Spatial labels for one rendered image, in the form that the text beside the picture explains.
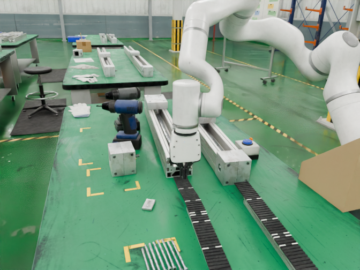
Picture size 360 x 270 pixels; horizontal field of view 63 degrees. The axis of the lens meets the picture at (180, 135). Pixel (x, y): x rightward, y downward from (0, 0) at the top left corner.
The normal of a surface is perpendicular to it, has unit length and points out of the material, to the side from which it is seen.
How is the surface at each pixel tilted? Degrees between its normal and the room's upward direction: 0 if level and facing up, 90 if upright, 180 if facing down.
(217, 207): 0
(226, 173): 90
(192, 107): 88
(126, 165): 90
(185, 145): 90
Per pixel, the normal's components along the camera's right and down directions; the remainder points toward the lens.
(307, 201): 0.02, -0.92
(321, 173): -0.95, 0.10
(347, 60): 0.18, 0.33
